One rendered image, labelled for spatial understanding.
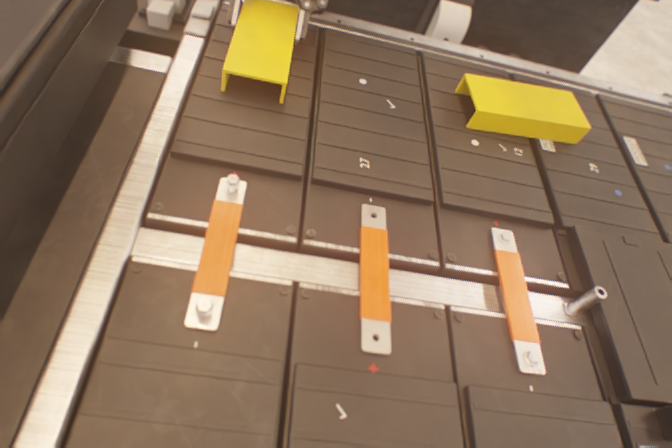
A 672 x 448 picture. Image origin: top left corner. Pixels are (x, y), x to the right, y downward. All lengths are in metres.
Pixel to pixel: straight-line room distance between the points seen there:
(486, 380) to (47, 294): 0.37
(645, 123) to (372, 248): 0.52
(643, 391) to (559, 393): 0.07
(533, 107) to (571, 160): 0.08
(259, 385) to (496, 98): 0.44
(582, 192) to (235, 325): 0.44
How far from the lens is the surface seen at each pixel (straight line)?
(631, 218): 0.65
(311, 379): 0.37
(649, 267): 0.60
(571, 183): 0.63
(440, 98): 0.63
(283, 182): 0.47
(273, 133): 0.49
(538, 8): 1.60
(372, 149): 0.51
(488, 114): 0.59
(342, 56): 0.63
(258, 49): 0.55
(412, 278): 0.46
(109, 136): 0.51
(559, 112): 0.67
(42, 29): 0.44
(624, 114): 0.82
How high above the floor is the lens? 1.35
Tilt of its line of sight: 52 degrees down
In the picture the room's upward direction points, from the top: 20 degrees clockwise
